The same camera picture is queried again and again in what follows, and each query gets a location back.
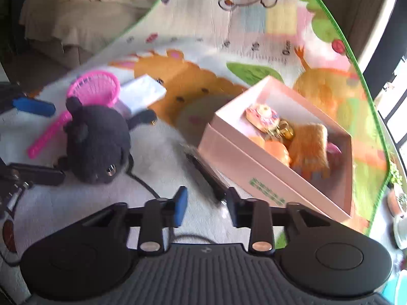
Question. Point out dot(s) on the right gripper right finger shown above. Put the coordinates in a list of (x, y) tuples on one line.
[(253, 214)]

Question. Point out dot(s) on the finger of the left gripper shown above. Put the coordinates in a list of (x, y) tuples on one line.
[(13, 97), (35, 174)]

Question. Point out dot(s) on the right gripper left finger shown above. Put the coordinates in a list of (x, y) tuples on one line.
[(157, 215)]

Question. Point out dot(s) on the black plush toy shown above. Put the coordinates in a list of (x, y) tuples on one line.
[(98, 141)]

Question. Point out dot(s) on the brown plush teddy bear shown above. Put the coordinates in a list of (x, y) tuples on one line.
[(308, 150)]

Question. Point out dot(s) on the white usb hub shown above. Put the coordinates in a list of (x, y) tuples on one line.
[(138, 94)]

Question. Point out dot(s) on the orange plastic toy scoop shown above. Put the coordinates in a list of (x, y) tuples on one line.
[(274, 148)]

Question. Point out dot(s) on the pink cardboard box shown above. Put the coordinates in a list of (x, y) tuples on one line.
[(226, 146)]

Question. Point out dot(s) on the pink plastic toy net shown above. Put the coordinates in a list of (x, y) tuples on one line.
[(92, 88)]

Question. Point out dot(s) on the pink donut toy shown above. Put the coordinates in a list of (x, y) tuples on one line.
[(262, 116)]

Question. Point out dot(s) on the beige covered sofa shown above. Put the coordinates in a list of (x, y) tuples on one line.
[(89, 24)]

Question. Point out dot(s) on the colourful cartoon play mat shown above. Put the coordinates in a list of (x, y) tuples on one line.
[(159, 158)]

